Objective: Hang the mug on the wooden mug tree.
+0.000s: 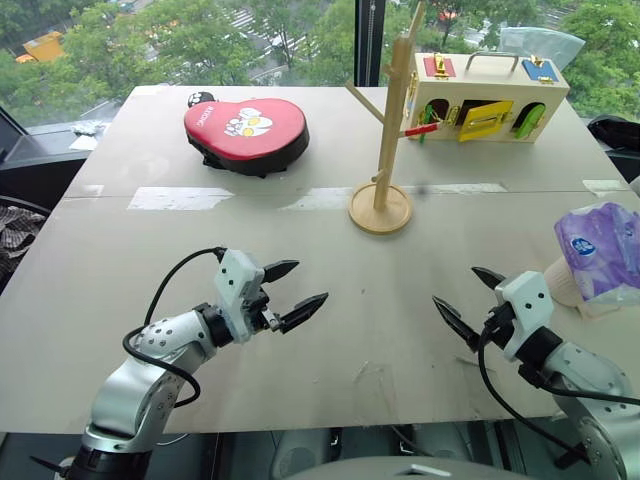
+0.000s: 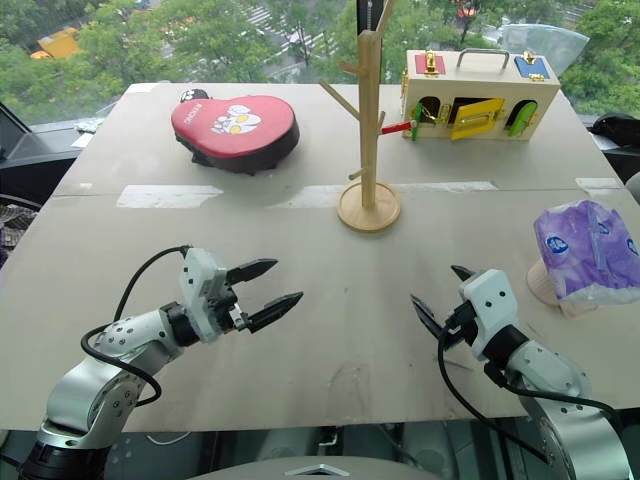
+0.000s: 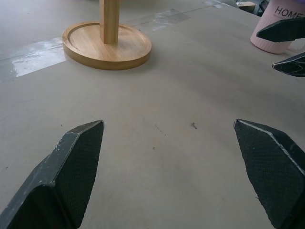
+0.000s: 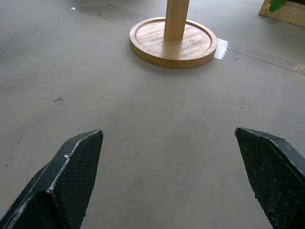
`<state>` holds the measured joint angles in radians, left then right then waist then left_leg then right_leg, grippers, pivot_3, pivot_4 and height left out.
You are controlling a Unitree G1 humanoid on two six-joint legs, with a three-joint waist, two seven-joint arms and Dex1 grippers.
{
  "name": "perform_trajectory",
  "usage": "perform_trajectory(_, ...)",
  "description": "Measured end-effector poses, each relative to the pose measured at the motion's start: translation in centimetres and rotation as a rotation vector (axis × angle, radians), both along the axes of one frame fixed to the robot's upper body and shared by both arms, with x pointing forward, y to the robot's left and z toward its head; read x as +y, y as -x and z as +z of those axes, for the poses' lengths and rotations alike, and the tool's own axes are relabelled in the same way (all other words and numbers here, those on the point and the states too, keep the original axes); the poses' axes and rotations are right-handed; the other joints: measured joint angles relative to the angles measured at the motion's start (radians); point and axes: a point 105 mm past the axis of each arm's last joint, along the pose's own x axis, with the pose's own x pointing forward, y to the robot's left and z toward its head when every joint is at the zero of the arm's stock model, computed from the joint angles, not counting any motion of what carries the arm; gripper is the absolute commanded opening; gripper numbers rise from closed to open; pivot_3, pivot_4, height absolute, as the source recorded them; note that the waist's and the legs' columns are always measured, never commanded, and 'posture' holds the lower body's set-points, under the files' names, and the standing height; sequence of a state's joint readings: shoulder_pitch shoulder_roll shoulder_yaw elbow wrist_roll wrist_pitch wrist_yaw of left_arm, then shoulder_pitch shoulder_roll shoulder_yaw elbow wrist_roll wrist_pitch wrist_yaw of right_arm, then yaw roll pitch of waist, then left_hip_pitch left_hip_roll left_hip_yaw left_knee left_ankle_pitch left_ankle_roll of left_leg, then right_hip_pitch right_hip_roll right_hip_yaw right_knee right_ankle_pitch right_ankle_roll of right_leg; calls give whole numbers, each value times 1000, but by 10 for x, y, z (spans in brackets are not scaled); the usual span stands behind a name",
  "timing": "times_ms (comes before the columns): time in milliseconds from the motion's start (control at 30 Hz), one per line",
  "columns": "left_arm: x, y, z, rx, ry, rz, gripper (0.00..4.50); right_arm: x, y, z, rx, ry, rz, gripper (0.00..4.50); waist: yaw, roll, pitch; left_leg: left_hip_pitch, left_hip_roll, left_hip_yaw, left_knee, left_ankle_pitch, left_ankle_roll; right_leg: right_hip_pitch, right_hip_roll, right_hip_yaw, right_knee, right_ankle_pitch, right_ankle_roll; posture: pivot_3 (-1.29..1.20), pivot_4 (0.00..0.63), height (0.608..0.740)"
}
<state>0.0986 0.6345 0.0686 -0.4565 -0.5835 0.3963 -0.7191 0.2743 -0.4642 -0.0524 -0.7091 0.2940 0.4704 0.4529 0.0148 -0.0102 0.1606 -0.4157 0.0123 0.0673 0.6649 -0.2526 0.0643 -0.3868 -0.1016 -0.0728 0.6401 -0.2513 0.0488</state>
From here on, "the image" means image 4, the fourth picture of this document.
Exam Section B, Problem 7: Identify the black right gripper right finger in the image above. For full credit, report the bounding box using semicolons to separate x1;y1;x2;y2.
234;127;305;229

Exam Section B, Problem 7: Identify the green object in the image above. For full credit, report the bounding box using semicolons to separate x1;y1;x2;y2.
264;0;288;12

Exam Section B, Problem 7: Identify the clear tape strip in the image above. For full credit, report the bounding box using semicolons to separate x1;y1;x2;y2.
213;38;229;60

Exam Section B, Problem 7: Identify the round wooden stand with post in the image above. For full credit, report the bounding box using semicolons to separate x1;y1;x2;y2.
129;0;218;70

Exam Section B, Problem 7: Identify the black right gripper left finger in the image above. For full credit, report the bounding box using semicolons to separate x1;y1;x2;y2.
0;129;104;229

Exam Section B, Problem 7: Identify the light wooden box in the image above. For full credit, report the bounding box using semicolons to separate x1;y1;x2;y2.
258;0;305;28

